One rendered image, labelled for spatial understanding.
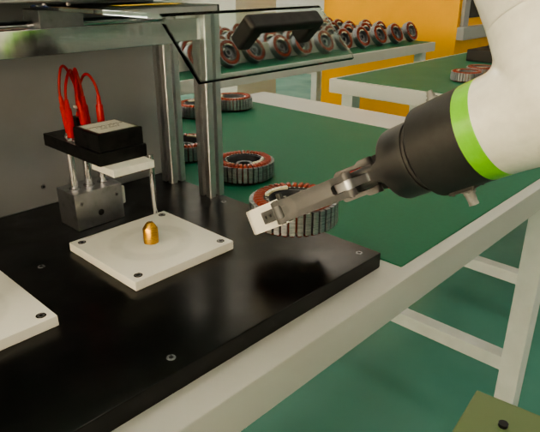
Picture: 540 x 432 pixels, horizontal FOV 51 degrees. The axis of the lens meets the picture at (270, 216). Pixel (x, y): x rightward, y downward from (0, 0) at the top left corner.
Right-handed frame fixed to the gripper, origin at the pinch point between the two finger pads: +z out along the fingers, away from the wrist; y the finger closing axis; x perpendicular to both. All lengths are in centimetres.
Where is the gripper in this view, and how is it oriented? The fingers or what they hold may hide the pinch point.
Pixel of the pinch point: (294, 206)
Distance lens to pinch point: 70.9
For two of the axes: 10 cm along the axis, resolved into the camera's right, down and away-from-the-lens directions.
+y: 6.9, -2.8, 6.6
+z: -6.2, 2.5, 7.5
